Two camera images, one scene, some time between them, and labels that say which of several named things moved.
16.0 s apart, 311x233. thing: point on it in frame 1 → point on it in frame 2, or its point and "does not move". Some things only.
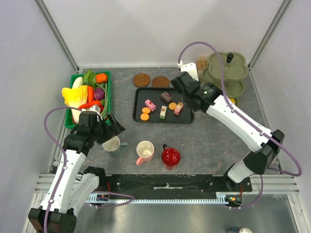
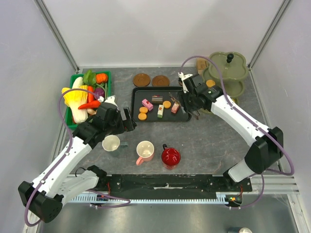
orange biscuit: [172, 106] → [166, 104]
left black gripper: [115, 127] → [126, 125]
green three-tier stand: [234, 71] does not move
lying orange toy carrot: [86, 105] does not move
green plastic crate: [92, 89] does not move
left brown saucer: [141, 80] does not move
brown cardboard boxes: [202, 62] does not move
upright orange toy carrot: [90, 94] does not move
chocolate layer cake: [166, 97] → [157, 99]
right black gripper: [198, 83] → [186, 106]
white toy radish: [77, 82] does not move
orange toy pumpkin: [101, 78] does not move
